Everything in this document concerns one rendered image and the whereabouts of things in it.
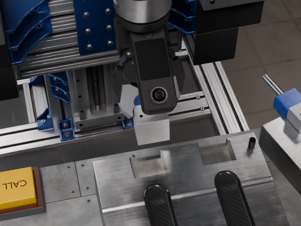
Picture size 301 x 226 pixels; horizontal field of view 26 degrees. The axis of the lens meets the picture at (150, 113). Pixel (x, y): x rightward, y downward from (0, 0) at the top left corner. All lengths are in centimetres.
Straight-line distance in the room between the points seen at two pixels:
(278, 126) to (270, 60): 131
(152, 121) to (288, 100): 27
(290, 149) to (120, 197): 30
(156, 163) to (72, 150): 85
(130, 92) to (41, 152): 97
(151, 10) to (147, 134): 25
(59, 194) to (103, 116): 68
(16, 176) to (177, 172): 26
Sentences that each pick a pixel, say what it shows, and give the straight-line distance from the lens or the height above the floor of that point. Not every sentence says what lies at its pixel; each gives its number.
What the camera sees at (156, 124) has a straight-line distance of 97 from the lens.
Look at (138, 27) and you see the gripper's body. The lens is 83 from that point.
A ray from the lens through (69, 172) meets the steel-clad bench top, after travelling 111.
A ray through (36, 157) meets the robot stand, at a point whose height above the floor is 21.
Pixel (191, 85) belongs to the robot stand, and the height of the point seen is 21.
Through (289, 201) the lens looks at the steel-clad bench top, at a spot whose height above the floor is 80.
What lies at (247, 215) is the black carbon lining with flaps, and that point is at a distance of 97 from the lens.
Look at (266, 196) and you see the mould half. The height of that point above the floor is 89.
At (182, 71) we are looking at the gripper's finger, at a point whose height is 104.
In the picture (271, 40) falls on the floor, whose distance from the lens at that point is 248.
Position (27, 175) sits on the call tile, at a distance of 107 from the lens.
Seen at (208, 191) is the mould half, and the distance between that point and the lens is 98.
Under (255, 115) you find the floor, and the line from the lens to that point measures 223.
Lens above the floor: 171
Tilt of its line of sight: 51 degrees down
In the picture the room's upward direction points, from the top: straight up
